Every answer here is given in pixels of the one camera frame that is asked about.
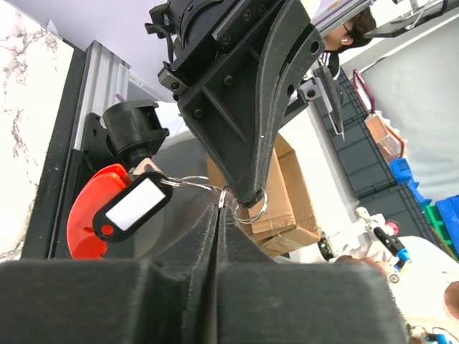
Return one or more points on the aluminium rail frame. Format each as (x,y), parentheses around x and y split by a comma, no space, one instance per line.
(105,76)

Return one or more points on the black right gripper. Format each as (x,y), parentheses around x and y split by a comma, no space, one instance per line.
(232,66)

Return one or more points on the red handled key organizer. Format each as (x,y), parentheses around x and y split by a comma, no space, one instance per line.
(107,182)

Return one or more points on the person with glasses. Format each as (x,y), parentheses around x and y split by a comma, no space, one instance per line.
(349,35)

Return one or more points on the cardboard box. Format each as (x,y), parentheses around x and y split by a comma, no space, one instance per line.
(289,222)

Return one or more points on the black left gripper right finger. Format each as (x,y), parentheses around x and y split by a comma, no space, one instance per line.
(259,300)

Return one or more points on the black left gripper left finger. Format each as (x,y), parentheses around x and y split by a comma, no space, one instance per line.
(169,298)

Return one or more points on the blue plastic storage bins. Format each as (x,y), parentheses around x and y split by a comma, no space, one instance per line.
(442,215)

